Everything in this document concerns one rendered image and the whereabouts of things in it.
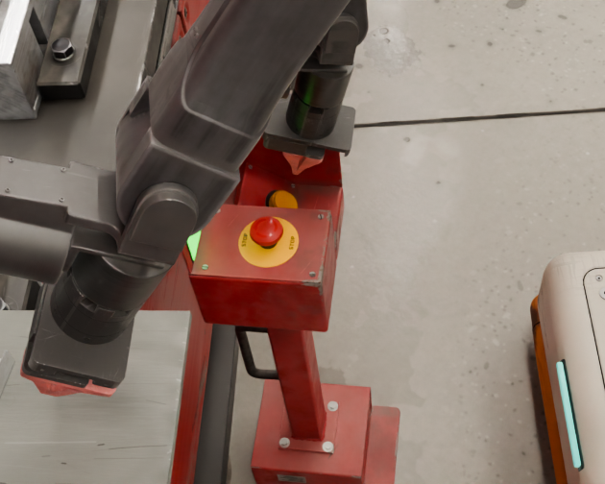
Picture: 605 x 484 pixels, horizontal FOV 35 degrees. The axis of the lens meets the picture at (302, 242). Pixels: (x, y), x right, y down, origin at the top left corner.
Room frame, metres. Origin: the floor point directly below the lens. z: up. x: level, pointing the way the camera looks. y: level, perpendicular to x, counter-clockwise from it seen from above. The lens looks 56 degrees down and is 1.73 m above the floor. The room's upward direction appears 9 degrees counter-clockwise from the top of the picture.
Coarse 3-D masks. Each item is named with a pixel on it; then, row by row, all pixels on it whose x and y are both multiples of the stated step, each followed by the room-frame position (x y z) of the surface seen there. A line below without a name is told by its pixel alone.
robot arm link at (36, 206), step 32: (0, 160) 0.38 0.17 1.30; (0, 192) 0.36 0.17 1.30; (32, 192) 0.36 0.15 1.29; (64, 192) 0.36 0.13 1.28; (96, 192) 0.37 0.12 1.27; (160, 192) 0.34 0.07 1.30; (192, 192) 0.34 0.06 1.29; (0, 224) 0.35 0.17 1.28; (32, 224) 0.35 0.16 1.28; (64, 224) 0.35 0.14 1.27; (96, 224) 0.34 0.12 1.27; (128, 224) 0.33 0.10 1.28; (160, 224) 0.32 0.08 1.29; (192, 224) 0.32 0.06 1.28; (0, 256) 0.34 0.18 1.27; (32, 256) 0.34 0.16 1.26; (64, 256) 0.34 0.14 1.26; (160, 256) 0.32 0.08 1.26
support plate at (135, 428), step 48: (0, 336) 0.44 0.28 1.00; (144, 336) 0.42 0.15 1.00; (144, 384) 0.38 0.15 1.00; (0, 432) 0.35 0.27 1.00; (48, 432) 0.35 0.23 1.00; (96, 432) 0.34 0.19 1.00; (144, 432) 0.33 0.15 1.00; (0, 480) 0.31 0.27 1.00; (48, 480) 0.30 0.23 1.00; (96, 480) 0.30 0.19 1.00; (144, 480) 0.29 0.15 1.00
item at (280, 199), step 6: (276, 192) 0.76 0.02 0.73; (282, 192) 0.76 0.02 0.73; (288, 192) 0.76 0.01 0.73; (270, 198) 0.75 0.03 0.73; (276, 198) 0.75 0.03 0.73; (282, 198) 0.75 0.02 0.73; (288, 198) 0.75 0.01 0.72; (294, 198) 0.76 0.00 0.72; (270, 204) 0.75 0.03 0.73; (276, 204) 0.74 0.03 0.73; (282, 204) 0.74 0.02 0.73; (288, 204) 0.75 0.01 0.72; (294, 204) 0.75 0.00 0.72
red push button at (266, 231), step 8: (256, 224) 0.66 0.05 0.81; (264, 224) 0.66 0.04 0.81; (272, 224) 0.66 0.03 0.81; (280, 224) 0.66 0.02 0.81; (256, 232) 0.65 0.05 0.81; (264, 232) 0.65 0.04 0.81; (272, 232) 0.64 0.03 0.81; (280, 232) 0.64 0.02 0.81; (256, 240) 0.64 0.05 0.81; (264, 240) 0.64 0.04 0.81; (272, 240) 0.64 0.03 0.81; (264, 248) 0.64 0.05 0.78
